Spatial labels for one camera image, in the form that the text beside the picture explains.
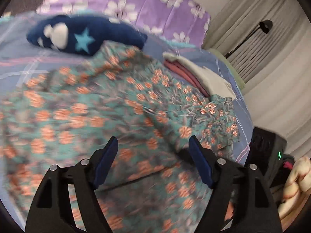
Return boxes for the teal floral patterned garment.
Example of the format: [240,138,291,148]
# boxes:
[1,42,239,232]

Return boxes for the beige folded garment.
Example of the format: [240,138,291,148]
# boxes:
[162,52,236,100]

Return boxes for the pink folded garment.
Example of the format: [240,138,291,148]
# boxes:
[163,60,210,97]

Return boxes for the beige pleated curtain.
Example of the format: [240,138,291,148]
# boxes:
[203,0,310,157]

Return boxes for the black floor lamp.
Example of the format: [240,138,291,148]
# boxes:
[225,19,273,58]

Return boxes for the purple floral pillow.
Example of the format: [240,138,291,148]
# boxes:
[36,0,211,47]

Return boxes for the navy star fleece garment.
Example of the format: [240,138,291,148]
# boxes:
[26,15,148,56]

